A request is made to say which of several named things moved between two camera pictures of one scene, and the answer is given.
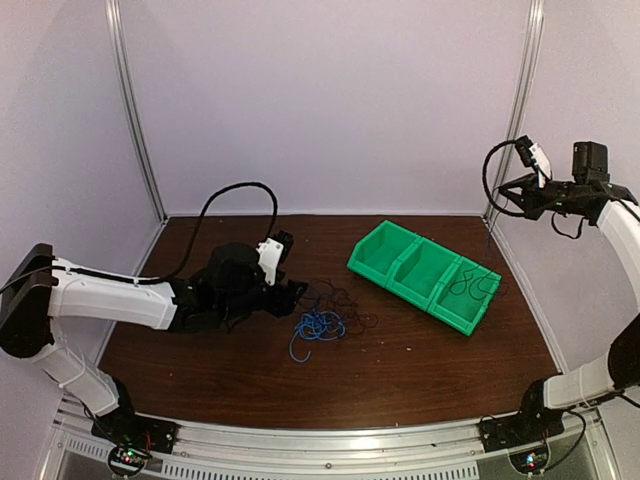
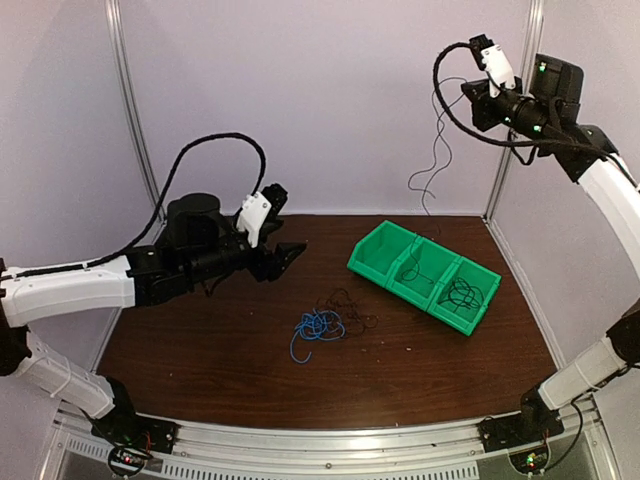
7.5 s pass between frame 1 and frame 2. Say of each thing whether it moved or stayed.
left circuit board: stayed
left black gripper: moved
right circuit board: stayed
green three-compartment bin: stayed
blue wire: stayed
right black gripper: moved
